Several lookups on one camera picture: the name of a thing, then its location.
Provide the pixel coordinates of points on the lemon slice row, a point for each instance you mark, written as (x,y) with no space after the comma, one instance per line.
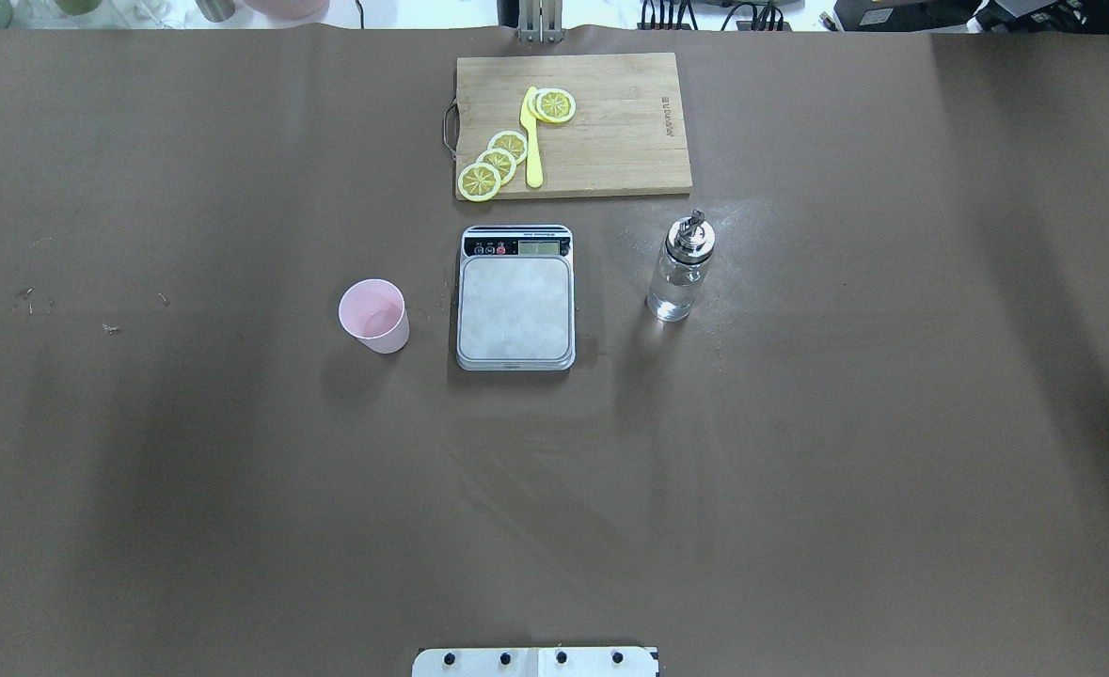
(515,143)
(503,161)
(478,182)

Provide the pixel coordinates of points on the wooden cutting board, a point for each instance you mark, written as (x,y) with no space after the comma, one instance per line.
(628,136)

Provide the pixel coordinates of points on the lemon slice near knife tip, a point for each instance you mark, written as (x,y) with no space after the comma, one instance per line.
(553,105)

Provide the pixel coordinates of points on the yellow plastic knife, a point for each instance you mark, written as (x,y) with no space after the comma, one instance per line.
(534,171)

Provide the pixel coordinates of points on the digital kitchen scale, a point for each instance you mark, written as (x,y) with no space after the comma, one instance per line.
(515,309)

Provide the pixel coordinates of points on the glass sauce bottle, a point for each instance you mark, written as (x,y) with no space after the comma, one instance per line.
(681,267)

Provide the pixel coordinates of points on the lemon slice middle row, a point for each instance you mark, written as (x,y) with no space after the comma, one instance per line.
(503,161)

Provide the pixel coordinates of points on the pink plastic cup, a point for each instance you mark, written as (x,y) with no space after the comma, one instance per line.
(374,312)

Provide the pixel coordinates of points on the lemon slice upper row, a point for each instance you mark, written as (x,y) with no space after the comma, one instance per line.
(515,143)

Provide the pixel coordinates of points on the lemon slice lower row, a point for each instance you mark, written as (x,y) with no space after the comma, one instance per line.
(478,182)

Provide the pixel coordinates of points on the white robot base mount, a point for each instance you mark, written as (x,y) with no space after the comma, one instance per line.
(538,661)

